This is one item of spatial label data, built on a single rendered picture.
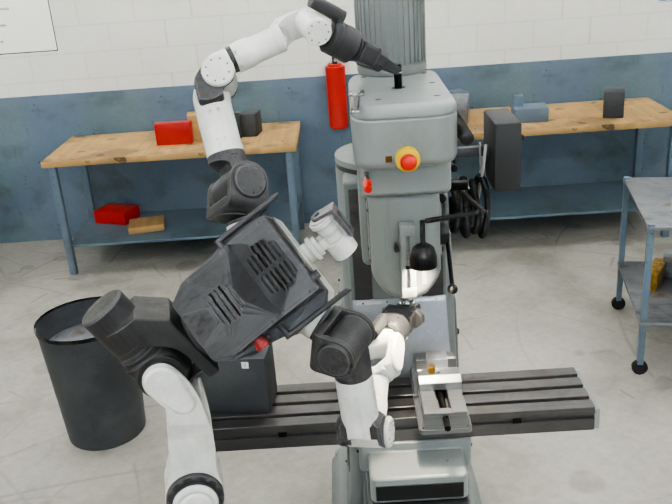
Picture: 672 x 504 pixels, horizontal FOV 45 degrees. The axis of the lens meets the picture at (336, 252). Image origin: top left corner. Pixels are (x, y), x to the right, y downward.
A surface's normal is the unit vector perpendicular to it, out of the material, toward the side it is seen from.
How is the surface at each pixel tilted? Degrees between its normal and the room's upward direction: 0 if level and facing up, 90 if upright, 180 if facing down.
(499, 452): 0
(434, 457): 0
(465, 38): 90
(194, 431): 115
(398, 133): 90
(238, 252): 65
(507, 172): 90
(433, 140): 90
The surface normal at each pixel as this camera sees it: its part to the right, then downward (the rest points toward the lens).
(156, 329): 0.21, 0.36
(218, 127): 0.05, -0.12
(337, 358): -0.37, 0.41
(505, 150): 0.00, 0.38
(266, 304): -0.30, 0.11
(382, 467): -0.07, -0.92
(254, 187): 0.50, -0.22
